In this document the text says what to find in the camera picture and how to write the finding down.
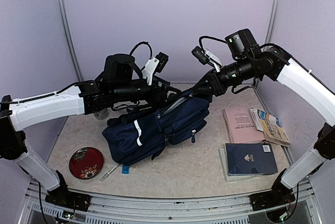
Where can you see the front aluminium rail base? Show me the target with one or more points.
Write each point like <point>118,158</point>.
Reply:
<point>105,208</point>

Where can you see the left aluminium frame post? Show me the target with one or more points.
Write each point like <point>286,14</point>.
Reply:
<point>69,40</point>

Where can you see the aluminium frame post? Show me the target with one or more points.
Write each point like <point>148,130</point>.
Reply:
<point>272,21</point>
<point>69,40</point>

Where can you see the black and blue stamp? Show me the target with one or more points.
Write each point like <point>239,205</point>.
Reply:
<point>125,169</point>

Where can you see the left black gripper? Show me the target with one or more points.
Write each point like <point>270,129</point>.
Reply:
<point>161,101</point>

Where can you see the navy blue student backpack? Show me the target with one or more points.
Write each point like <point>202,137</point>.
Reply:
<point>134,137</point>

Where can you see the clear plastic syringe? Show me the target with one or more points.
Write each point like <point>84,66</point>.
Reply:
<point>109,172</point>

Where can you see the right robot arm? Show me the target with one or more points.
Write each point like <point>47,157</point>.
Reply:
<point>254,61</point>

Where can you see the pink paperback book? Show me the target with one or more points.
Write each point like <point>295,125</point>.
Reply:
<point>240,126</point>

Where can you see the colourful comic booklet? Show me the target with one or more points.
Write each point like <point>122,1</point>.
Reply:
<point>270,126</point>

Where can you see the right aluminium frame post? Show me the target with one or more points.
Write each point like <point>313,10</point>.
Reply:
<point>272,21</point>

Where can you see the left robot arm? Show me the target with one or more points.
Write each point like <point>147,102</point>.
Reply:
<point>121,81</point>

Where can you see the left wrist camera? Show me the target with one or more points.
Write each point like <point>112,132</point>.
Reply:
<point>153,65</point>

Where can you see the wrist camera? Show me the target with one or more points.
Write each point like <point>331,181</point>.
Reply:
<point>153,65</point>
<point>207,57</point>

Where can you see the white patterned ceramic cup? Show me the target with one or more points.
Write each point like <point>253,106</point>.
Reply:
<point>102,114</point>

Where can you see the grey white book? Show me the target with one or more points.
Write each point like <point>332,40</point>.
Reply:
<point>232,178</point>

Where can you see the dark blue book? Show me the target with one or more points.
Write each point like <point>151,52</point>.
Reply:
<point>250,159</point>

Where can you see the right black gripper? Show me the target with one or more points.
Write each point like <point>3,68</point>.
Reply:
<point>217,86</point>

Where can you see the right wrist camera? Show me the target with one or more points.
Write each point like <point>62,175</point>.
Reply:
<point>207,57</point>

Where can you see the red floral plate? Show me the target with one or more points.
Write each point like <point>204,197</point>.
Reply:
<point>86,163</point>

